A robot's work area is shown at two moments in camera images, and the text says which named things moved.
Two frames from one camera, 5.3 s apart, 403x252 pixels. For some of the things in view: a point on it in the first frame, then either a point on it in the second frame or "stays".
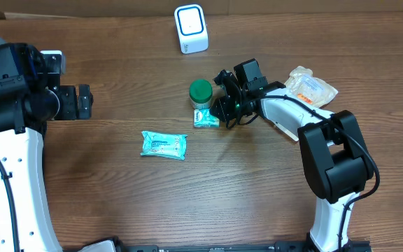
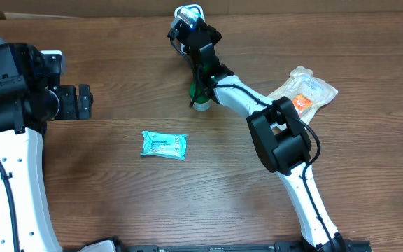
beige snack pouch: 301,83 stays
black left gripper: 73,111 stays
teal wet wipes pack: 164,144 stays
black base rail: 348,246 stays
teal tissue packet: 202,118 -> 189,12
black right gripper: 228,115 -> 216,37
